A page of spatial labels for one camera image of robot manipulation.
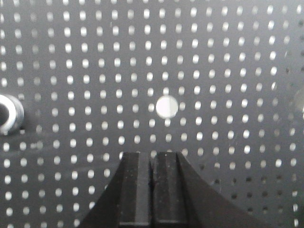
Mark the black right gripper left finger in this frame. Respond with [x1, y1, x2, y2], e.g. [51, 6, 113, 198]
[79, 152, 151, 228]

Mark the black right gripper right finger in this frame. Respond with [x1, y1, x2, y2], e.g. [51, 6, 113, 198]
[152, 152, 266, 228]

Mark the black perforated pegboard panel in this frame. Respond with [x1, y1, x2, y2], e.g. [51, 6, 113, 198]
[0, 0, 304, 228]

